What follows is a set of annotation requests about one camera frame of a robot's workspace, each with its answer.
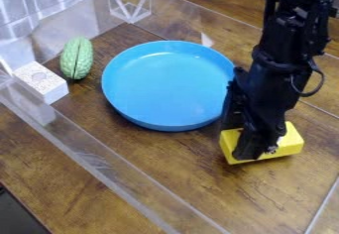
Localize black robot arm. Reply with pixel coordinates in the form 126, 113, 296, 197
222, 0, 334, 161

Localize green textured gourd toy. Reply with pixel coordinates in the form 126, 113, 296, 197
60, 37, 93, 80

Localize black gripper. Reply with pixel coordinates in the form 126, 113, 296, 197
222, 49, 311, 161

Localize clear acrylic enclosure wall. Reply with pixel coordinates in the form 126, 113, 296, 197
0, 0, 339, 234

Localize clear acrylic corner bracket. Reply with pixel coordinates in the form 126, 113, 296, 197
107, 0, 152, 24

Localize yellow brick with label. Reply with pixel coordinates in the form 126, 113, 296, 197
219, 121, 304, 165

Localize white speckled block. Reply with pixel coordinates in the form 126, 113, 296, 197
13, 61, 69, 104

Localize blue round tray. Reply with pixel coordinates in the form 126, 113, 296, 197
100, 41, 234, 132

